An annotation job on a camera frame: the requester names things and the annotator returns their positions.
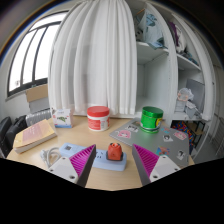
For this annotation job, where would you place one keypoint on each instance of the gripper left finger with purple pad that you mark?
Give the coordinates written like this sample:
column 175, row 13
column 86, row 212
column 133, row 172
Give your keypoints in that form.
column 76, row 168

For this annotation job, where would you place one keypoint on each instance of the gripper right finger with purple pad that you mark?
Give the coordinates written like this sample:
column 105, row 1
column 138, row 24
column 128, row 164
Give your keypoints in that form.
column 152, row 167

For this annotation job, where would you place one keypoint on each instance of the orange charger plug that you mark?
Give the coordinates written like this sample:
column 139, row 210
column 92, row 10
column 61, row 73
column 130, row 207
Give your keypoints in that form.
column 114, row 152

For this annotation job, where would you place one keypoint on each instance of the light blue power strip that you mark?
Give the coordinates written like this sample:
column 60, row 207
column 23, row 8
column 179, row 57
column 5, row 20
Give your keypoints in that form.
column 100, row 161

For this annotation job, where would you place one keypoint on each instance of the grey laptop with stickers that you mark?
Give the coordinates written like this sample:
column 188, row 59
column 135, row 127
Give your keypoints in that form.
column 167, row 141

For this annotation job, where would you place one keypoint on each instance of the green round tin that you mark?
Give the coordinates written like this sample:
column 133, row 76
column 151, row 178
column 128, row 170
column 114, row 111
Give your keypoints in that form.
column 151, row 119

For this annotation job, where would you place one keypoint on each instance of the small white patterned box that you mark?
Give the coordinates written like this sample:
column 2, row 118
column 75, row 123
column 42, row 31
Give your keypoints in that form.
column 62, row 118

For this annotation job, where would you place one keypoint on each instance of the white jar red lid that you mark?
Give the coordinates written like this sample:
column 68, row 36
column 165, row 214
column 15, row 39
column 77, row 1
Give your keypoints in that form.
column 98, row 118

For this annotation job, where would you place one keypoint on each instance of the yellow pink book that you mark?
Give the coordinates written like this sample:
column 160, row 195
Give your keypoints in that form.
column 33, row 136

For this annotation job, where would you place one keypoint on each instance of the white radiator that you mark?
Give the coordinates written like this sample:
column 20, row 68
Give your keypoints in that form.
column 36, row 117

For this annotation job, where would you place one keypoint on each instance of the black bag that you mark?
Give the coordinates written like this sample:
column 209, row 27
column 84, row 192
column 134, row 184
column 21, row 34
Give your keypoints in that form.
column 8, row 131

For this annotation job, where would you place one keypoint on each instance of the cardboard box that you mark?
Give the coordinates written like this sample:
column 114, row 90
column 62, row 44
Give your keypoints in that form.
column 37, row 93

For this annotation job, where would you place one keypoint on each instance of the white shelf unit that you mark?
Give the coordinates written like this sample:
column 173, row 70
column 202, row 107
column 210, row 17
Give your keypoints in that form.
column 164, row 71

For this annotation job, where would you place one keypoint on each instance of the white curtain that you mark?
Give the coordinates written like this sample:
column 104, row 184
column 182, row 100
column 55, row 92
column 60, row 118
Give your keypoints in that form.
column 94, row 59

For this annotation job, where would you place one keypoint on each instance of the black framed window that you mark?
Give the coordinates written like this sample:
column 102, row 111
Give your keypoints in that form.
column 29, row 67

